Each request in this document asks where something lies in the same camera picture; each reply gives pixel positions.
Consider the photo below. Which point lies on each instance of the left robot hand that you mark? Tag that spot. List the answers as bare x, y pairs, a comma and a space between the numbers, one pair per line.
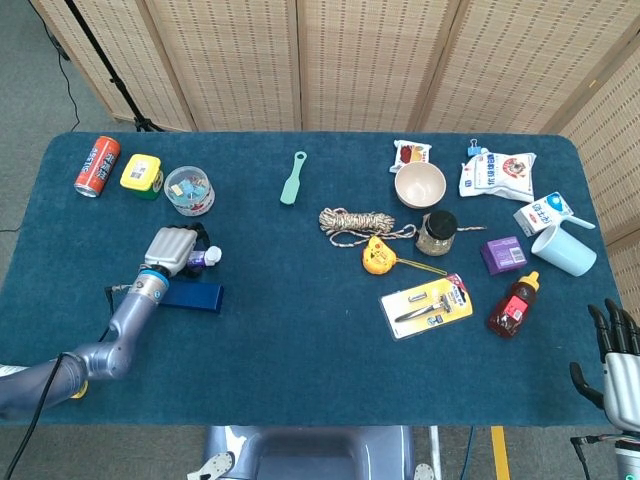
170, 247

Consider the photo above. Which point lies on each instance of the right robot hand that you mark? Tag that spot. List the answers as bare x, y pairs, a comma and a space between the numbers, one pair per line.
625, 385

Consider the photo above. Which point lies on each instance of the toothpaste tube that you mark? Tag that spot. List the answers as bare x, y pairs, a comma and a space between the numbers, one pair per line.
212, 256

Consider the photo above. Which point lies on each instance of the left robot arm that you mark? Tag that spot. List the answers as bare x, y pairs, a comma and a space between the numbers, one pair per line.
127, 315

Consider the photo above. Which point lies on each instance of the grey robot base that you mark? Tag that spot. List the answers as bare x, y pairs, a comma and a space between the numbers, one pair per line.
310, 455

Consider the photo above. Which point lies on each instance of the honey bottle yellow cap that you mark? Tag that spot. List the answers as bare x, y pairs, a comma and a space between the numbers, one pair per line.
512, 310

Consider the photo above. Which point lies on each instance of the small drink bottle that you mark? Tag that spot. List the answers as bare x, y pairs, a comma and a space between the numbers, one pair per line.
81, 391

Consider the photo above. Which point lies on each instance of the dark blue rectangular box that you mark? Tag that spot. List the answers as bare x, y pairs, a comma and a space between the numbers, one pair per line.
195, 297

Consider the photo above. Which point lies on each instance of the clear round tub of clips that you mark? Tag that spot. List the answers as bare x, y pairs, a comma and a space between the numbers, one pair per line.
190, 192

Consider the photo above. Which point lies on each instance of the green container yellow lid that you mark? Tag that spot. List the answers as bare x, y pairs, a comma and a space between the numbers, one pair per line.
140, 172

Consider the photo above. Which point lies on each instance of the red soda can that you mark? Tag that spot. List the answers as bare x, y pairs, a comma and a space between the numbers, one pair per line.
97, 167

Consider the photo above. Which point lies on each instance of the black tripod stand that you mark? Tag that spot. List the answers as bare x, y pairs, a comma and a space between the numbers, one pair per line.
141, 122

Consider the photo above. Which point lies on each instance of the green plastic spatula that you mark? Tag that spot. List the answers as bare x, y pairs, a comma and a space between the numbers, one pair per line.
291, 187

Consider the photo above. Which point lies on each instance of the yellow floor tape strip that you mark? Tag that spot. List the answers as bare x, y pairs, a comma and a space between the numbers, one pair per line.
500, 450

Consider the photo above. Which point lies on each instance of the light blue mug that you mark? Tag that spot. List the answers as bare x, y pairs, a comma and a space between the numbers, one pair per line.
565, 252

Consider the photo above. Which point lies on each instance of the blue tablecloth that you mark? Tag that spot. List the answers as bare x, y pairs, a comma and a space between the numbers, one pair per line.
300, 350

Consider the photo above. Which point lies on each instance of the purple small box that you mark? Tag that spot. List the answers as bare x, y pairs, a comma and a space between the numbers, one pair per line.
502, 255

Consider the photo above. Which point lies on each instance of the white blue milk carton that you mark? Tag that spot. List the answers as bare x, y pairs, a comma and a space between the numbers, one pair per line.
540, 215

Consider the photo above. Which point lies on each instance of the white table leg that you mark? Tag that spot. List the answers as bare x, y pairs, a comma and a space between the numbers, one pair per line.
435, 450

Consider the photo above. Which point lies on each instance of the yellow tape measure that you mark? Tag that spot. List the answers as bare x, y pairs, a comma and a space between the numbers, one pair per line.
377, 257

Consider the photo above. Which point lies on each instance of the razor in yellow blister pack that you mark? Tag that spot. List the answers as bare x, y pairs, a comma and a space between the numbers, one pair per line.
425, 307

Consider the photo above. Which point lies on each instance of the glass jar black lid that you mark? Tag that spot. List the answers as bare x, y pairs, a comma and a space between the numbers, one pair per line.
439, 230

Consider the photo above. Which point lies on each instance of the white powder bag blue print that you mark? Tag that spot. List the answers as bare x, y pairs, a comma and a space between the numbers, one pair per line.
495, 175

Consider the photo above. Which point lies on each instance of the beige bowl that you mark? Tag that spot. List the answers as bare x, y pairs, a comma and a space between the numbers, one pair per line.
420, 185

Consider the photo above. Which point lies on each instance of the red white snack packet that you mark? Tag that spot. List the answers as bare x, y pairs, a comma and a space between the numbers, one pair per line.
410, 152

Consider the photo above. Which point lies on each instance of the woven folding screen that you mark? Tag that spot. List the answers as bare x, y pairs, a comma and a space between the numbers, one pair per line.
350, 60

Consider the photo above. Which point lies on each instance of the blue binder clip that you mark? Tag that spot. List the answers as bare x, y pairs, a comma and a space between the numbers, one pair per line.
475, 149

